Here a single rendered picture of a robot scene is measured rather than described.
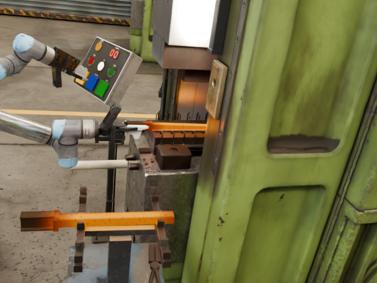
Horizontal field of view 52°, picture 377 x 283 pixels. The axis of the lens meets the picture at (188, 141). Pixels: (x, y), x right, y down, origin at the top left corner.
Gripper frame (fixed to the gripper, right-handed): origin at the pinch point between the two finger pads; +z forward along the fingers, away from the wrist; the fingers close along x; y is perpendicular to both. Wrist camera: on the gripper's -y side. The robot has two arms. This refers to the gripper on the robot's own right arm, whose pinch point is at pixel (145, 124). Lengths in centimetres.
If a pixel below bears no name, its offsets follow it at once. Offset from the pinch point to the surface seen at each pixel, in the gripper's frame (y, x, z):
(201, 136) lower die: 2.0, 7.2, 21.9
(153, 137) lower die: 2.8, 5.7, 2.7
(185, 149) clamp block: 3.2, 15.9, 12.9
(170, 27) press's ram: -41.0, 12.7, 2.8
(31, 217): 1, 55, -39
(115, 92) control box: 0.6, -39.0, -7.0
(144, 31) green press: 51, -474, 93
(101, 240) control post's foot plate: 100, -49, -10
